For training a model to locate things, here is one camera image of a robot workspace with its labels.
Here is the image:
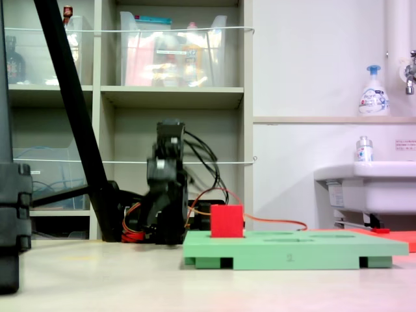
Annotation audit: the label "long black wire bundle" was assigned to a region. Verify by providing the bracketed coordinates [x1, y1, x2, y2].
[187, 168, 230, 209]

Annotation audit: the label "yellow bottle pink cap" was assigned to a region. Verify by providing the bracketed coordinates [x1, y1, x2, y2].
[181, 21, 209, 87]

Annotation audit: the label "black tripod brace strut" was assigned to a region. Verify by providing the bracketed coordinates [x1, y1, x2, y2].
[31, 185, 90, 208]

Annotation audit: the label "dark glass bottle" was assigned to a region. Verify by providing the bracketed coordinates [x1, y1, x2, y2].
[5, 35, 27, 85]

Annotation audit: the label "beige shelf unit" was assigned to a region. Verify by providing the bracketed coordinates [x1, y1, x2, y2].
[0, 0, 254, 241]

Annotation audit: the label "clear bin with bottles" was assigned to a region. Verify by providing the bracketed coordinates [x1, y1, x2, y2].
[5, 15, 85, 86]

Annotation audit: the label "long orange wire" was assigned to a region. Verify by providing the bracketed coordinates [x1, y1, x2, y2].
[187, 187, 309, 232]

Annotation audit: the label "notched black tripod leg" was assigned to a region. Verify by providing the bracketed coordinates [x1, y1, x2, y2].
[0, 0, 33, 295]

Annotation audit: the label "short orange base wire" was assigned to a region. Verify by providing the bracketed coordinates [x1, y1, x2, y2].
[122, 201, 144, 232]

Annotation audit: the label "green shape-hole board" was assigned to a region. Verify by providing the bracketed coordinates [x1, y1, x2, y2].
[183, 230, 410, 270]

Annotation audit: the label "looped black gripper wires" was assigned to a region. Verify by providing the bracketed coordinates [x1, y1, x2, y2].
[183, 129, 219, 173]

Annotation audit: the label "red square block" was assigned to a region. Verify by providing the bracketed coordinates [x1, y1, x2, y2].
[210, 204, 245, 239]

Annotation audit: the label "small clear sanitizer bottle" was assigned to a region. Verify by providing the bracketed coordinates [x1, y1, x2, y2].
[355, 135, 374, 163]

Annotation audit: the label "metal faucet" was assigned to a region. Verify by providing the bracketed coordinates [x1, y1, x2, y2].
[398, 50, 416, 96]

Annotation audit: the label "clear bin with supplies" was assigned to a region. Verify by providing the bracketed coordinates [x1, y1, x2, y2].
[119, 11, 228, 88]

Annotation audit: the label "small orange flat plate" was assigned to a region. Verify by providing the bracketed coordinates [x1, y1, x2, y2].
[385, 231, 416, 254]

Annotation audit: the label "white foam soap bottle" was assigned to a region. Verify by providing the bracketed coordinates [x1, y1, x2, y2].
[358, 64, 391, 117]

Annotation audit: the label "white sink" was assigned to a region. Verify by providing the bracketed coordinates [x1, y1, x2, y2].
[313, 161, 416, 228]

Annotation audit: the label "clear bin with blue cables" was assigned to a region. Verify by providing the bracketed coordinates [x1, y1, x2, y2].
[12, 139, 92, 211]

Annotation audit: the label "zip bag blue top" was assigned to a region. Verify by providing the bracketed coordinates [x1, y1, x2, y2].
[135, 15, 172, 33]

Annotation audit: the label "red printed base clamp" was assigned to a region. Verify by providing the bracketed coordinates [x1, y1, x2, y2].
[121, 229, 146, 244]

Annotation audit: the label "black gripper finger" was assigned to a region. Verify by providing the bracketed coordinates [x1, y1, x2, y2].
[161, 194, 189, 245]
[142, 187, 163, 230]

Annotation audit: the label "white cord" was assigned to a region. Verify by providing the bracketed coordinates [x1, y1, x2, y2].
[12, 156, 258, 165]
[5, 26, 255, 35]

